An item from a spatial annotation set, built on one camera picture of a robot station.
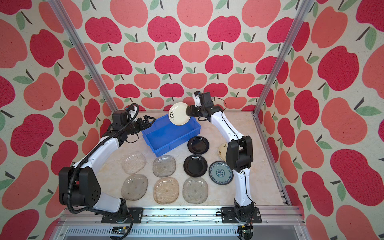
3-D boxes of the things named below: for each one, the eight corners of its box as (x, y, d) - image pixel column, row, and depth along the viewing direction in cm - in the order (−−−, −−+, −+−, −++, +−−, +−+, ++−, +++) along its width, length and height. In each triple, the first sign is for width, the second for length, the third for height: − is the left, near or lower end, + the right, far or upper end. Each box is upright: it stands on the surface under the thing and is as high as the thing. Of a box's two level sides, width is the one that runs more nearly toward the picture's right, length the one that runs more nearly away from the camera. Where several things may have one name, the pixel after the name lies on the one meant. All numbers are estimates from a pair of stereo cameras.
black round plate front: (183, 177, 89) (183, 175, 86) (184, 157, 97) (184, 154, 95) (207, 177, 89) (208, 175, 86) (206, 157, 97) (206, 154, 95)
